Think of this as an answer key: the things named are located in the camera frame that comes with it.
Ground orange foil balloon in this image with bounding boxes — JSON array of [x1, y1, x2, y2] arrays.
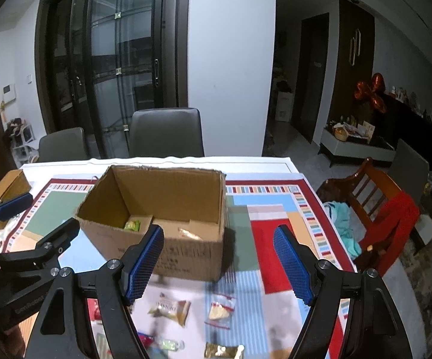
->
[[354, 73, 387, 114]]

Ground gold snack packet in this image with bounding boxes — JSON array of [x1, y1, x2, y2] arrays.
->
[[204, 342, 245, 359]]

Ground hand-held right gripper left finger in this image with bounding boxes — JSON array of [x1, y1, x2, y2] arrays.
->
[[25, 224, 165, 359]]

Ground dark door gold handles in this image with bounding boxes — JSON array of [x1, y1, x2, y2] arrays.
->
[[337, 0, 375, 128]]

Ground dark sideboard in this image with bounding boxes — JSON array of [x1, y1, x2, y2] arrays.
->
[[369, 93, 432, 150]]

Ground white low cabinet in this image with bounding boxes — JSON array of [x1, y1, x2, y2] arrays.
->
[[318, 127, 396, 168]]

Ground grey upholstered chair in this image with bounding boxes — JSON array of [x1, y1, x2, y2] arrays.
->
[[388, 138, 430, 195]]

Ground white paper bag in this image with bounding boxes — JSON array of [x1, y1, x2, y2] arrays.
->
[[274, 90, 294, 122]]

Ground clear snack packet red trim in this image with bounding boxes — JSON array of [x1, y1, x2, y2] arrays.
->
[[204, 292, 236, 330]]

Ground dark framed glass doors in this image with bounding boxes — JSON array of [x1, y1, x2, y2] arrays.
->
[[36, 0, 192, 159]]

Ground small grey dining chair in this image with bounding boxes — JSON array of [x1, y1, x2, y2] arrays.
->
[[37, 127, 89, 163]]

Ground brown wooden chair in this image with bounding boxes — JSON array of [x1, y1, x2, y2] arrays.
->
[[317, 157, 422, 277]]

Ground red cloth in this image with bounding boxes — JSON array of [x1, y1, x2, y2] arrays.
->
[[360, 191, 421, 275]]

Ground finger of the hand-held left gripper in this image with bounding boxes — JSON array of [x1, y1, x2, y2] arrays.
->
[[0, 193, 33, 249], [0, 217, 81, 270]]

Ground white shelf rack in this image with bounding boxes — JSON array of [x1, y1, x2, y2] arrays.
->
[[7, 118, 39, 165]]

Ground pale green candy packet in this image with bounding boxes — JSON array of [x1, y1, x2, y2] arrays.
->
[[156, 338, 184, 352]]

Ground plain dark door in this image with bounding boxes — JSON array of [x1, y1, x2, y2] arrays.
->
[[291, 12, 330, 143]]

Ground cream snack packet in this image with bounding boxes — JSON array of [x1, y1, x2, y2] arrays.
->
[[148, 299, 191, 328]]

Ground cardboard box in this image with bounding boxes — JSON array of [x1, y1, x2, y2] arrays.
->
[[74, 165, 227, 283]]

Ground teal cloth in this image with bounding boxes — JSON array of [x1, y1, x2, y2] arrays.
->
[[322, 201, 362, 258]]

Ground wide grey dining chair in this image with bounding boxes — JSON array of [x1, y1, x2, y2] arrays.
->
[[129, 108, 205, 158]]

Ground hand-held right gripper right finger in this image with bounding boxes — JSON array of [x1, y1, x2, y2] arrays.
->
[[273, 224, 414, 359]]

